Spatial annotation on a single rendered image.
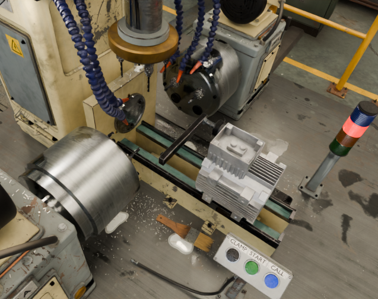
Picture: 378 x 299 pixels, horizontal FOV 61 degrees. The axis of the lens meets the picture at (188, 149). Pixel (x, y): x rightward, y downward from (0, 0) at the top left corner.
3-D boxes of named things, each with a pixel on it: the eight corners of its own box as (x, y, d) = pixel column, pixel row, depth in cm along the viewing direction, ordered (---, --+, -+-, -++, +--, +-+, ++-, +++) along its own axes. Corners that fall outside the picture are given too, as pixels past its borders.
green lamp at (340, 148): (327, 150, 104) (333, 140, 101) (332, 139, 108) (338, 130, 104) (345, 159, 103) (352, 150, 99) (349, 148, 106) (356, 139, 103)
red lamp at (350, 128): (340, 131, 98) (347, 120, 94) (345, 120, 101) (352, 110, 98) (359, 140, 96) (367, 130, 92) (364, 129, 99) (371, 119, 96)
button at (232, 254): (224, 255, 75) (223, 257, 74) (231, 245, 75) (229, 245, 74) (235, 263, 75) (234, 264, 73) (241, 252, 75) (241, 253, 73)
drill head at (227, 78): (146, 111, 123) (148, 55, 104) (202, 64, 147) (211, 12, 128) (200, 142, 116) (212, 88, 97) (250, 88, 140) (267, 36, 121)
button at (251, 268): (243, 268, 74) (242, 270, 72) (249, 257, 74) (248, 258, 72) (254, 276, 73) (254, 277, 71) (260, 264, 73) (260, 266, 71)
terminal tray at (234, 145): (205, 159, 90) (209, 143, 85) (224, 138, 97) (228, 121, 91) (241, 181, 87) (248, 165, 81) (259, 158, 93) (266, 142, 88)
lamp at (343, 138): (333, 140, 101) (340, 131, 98) (338, 130, 104) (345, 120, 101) (352, 150, 99) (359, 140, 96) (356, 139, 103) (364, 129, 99)
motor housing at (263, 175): (190, 198, 100) (199, 161, 85) (221, 161, 111) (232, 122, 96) (246, 234, 94) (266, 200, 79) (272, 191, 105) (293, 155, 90)
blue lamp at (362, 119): (347, 120, 94) (355, 110, 91) (352, 110, 98) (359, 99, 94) (367, 130, 92) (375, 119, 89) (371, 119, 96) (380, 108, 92)
